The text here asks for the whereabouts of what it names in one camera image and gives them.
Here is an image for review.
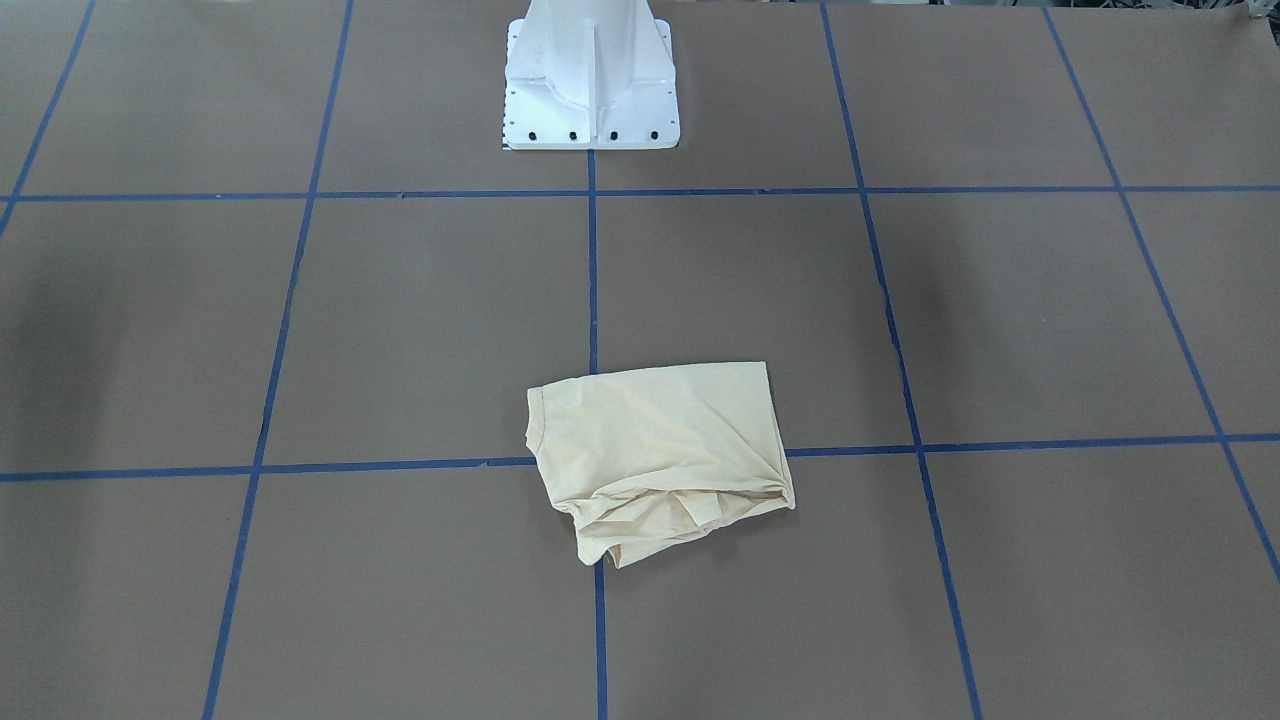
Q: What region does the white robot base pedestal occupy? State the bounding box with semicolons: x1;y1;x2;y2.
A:
502;1;681;151

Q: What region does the beige long-sleeve graphic shirt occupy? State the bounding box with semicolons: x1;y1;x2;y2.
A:
525;361;797;569

